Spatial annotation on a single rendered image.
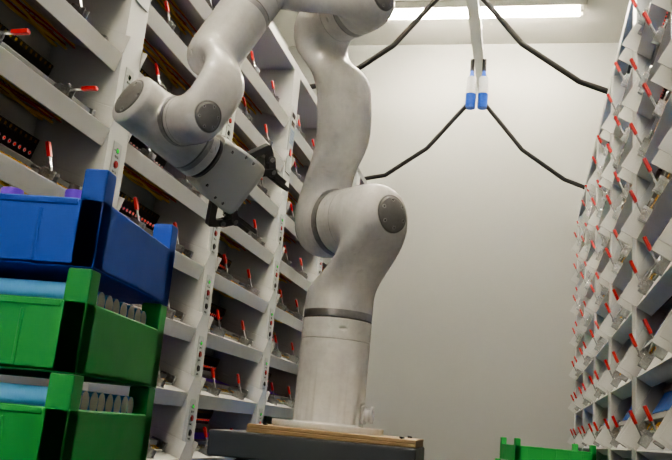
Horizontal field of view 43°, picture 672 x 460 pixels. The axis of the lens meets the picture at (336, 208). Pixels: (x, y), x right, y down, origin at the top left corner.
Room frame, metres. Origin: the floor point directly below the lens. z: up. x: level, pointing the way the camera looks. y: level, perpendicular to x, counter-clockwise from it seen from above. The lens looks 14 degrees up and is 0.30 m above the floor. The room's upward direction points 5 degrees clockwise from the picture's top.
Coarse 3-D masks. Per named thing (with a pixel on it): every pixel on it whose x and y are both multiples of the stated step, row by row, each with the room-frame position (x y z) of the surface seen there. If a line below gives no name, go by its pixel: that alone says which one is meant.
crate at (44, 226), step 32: (96, 192) 0.64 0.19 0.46; (0, 224) 0.65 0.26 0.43; (32, 224) 0.65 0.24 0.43; (64, 224) 0.64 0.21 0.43; (96, 224) 0.64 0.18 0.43; (128, 224) 0.70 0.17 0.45; (160, 224) 0.82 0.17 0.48; (0, 256) 0.65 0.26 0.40; (32, 256) 0.65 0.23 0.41; (64, 256) 0.64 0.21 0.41; (96, 256) 0.64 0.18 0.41; (128, 256) 0.71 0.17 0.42; (160, 256) 0.80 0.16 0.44; (128, 288) 0.73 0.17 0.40; (160, 288) 0.81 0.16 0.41
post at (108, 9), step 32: (96, 0) 1.92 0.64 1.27; (128, 0) 1.90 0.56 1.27; (128, 32) 1.91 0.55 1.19; (64, 64) 1.93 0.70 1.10; (96, 64) 1.91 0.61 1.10; (128, 64) 1.93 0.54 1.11; (96, 96) 1.91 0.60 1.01; (64, 128) 1.93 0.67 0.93; (32, 160) 1.94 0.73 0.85; (64, 160) 1.92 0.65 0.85; (96, 160) 1.90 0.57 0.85
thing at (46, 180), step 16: (0, 128) 1.77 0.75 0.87; (16, 128) 1.81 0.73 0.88; (0, 144) 1.62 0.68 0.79; (16, 144) 1.84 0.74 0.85; (32, 144) 1.89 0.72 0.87; (48, 144) 1.73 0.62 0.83; (0, 160) 1.54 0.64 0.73; (16, 160) 1.66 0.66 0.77; (48, 160) 1.73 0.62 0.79; (0, 176) 1.56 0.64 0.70; (16, 176) 1.60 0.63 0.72; (32, 176) 1.64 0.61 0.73; (48, 176) 1.72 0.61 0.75; (64, 176) 1.92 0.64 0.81; (32, 192) 1.67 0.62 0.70; (48, 192) 1.71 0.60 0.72; (64, 192) 1.76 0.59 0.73
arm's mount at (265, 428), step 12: (264, 432) 1.34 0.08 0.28; (276, 432) 1.34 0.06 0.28; (288, 432) 1.34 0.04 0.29; (300, 432) 1.33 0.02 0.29; (312, 432) 1.33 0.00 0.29; (324, 432) 1.33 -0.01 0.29; (336, 432) 1.32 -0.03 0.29; (384, 444) 1.31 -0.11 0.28; (396, 444) 1.31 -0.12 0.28; (408, 444) 1.31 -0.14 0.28; (420, 444) 1.45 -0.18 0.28
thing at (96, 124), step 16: (0, 48) 1.47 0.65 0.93; (0, 64) 1.49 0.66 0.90; (16, 64) 1.53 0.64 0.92; (16, 80) 1.55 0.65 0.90; (32, 80) 1.59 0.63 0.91; (16, 96) 1.76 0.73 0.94; (32, 96) 1.61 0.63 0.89; (48, 96) 1.65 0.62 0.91; (64, 96) 1.70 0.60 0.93; (80, 96) 1.92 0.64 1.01; (32, 112) 1.86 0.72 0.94; (48, 112) 1.84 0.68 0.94; (64, 112) 1.72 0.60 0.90; (80, 112) 1.77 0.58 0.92; (96, 112) 1.91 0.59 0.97; (80, 128) 1.80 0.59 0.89; (96, 128) 1.85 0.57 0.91
